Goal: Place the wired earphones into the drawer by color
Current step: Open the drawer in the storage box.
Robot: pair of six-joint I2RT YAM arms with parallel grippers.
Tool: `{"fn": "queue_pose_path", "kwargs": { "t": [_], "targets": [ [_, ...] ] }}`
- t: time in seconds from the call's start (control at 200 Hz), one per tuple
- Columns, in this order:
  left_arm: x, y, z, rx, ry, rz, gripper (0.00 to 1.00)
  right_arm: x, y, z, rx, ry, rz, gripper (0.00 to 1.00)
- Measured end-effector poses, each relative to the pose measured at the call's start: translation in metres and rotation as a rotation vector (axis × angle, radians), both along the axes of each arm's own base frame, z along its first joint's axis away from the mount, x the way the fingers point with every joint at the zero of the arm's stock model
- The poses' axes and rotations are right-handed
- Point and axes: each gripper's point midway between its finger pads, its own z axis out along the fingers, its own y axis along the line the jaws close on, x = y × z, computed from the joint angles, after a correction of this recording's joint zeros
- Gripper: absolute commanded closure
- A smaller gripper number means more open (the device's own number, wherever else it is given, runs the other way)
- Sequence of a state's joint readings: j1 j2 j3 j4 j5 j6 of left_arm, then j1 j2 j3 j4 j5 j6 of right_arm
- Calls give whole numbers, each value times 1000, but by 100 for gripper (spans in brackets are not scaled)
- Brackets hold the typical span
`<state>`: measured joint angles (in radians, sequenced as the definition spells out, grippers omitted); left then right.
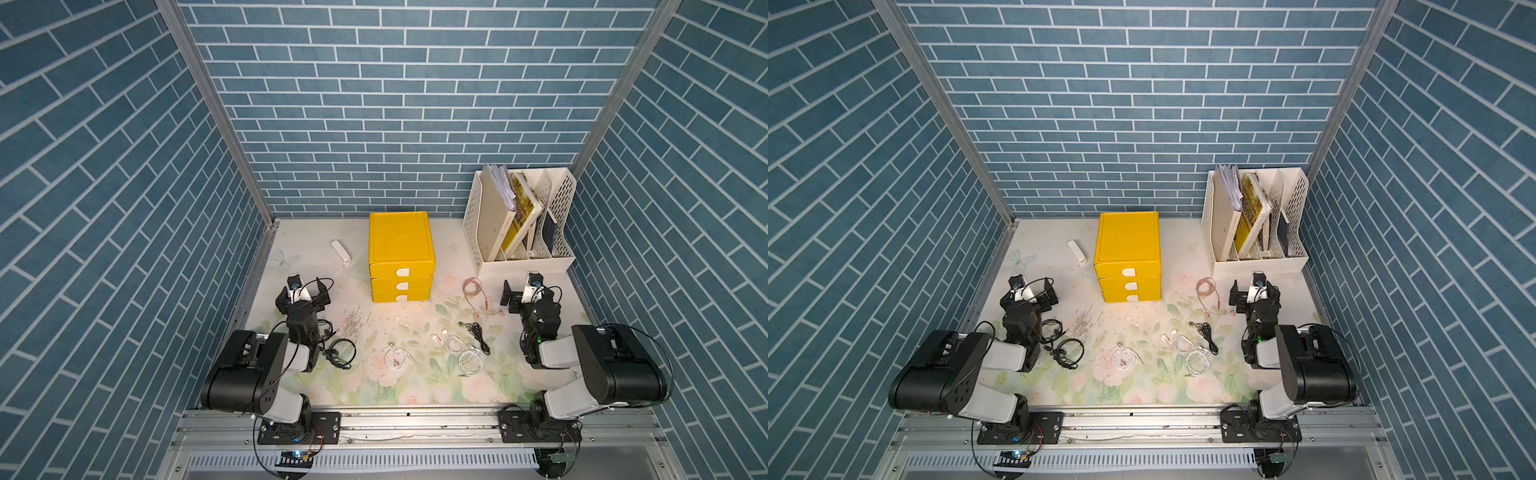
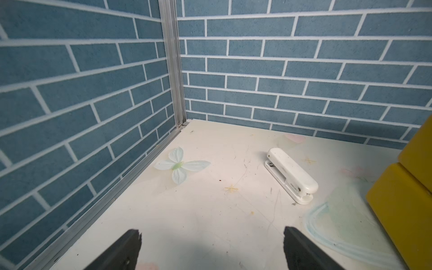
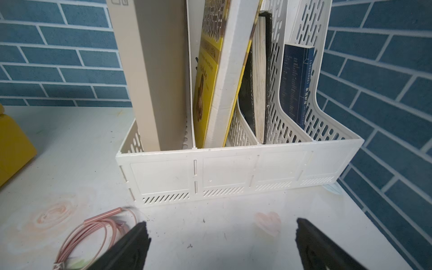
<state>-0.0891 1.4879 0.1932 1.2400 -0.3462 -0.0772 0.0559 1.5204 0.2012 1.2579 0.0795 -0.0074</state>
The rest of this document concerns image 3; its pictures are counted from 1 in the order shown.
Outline white perforated file organizer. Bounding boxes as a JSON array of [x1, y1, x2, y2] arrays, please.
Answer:
[[116, 1, 363, 207]]

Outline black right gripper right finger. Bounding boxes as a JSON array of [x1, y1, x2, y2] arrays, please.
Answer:
[[295, 218, 366, 270]]

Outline yellow drawer cabinet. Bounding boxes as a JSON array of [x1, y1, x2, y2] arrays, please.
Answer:
[[1, 105, 37, 186]]

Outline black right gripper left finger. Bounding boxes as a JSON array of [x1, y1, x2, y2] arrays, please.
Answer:
[[88, 222, 151, 270]]

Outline dark thin book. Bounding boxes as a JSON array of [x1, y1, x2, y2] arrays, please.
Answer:
[[238, 11, 272, 144]]

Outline yellow covered book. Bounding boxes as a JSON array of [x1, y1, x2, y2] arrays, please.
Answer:
[[193, 0, 262, 149]]

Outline pink wired earphones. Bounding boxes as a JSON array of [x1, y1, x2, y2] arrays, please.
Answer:
[[52, 207, 138, 270]]

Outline blue book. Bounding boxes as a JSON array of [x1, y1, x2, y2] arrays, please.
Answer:
[[279, 44, 315, 129]]

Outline beige folder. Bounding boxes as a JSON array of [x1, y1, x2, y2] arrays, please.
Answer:
[[107, 1, 187, 152]]

